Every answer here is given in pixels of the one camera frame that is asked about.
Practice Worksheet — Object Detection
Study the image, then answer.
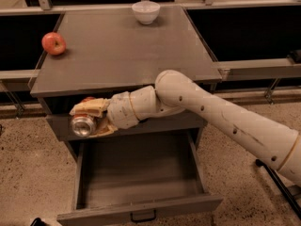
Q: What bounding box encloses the white ceramic bowl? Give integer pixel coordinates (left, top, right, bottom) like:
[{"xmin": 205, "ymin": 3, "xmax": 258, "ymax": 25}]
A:
[{"xmin": 132, "ymin": 1, "xmax": 161, "ymax": 24}]

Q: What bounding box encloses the red apple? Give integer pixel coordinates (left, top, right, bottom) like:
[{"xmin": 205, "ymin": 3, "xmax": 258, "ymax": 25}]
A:
[{"xmin": 41, "ymin": 32, "xmax": 66, "ymax": 56}]

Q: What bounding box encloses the grey middle drawer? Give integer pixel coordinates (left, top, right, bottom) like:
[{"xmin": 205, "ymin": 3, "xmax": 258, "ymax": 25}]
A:
[{"xmin": 46, "ymin": 110, "xmax": 207, "ymax": 141}]

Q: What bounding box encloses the grey drawer cabinet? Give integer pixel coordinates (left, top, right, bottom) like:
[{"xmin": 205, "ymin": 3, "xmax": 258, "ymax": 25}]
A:
[{"xmin": 31, "ymin": 5, "xmax": 221, "ymax": 156}]

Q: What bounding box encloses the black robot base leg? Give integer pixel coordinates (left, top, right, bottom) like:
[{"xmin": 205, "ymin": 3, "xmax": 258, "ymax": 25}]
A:
[{"xmin": 255, "ymin": 159, "xmax": 301, "ymax": 220}]

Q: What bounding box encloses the open grey bottom drawer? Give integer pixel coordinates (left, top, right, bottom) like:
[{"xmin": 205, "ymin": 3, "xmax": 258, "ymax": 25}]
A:
[{"xmin": 57, "ymin": 130, "xmax": 222, "ymax": 226}]

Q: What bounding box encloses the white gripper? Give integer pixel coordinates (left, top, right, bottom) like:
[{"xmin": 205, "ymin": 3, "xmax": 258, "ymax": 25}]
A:
[{"xmin": 70, "ymin": 92, "xmax": 139, "ymax": 137}]

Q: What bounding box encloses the black object bottom left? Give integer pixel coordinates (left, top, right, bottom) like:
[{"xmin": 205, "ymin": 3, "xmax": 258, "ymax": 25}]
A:
[{"xmin": 30, "ymin": 218, "xmax": 47, "ymax": 226}]

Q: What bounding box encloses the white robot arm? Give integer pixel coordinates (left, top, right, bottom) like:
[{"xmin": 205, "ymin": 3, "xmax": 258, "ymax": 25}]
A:
[{"xmin": 70, "ymin": 70, "xmax": 301, "ymax": 186}]

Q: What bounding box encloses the red coke can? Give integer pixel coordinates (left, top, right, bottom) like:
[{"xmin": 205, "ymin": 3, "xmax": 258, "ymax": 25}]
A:
[{"xmin": 70, "ymin": 97, "xmax": 100, "ymax": 137}]

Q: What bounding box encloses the black bottom drawer handle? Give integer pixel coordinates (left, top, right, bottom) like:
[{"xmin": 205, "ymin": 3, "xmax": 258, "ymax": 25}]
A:
[{"xmin": 130, "ymin": 209, "xmax": 157, "ymax": 223}]

